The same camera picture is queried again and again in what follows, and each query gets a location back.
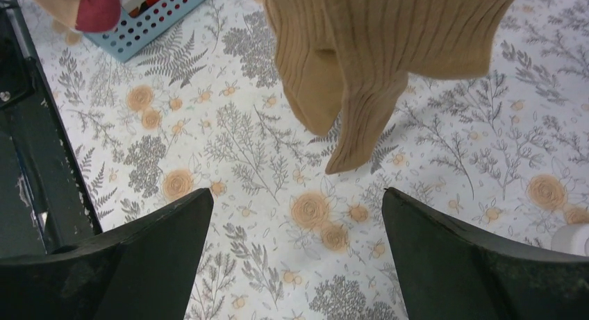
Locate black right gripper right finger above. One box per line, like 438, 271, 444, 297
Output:
381, 187, 588, 319

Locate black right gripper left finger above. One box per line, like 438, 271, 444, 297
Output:
1, 188, 214, 319

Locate tan brown cuff sock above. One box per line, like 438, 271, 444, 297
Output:
322, 0, 514, 174
263, 0, 343, 136

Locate purple tan striped sock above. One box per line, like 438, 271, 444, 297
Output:
34, 0, 122, 33

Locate silver white drying rack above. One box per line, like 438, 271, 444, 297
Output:
551, 224, 589, 257

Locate floral patterned table mat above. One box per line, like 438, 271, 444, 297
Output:
19, 0, 588, 319

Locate light blue sock basket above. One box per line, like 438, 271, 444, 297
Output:
85, 0, 206, 62

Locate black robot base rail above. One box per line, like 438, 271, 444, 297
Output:
1, 0, 101, 258

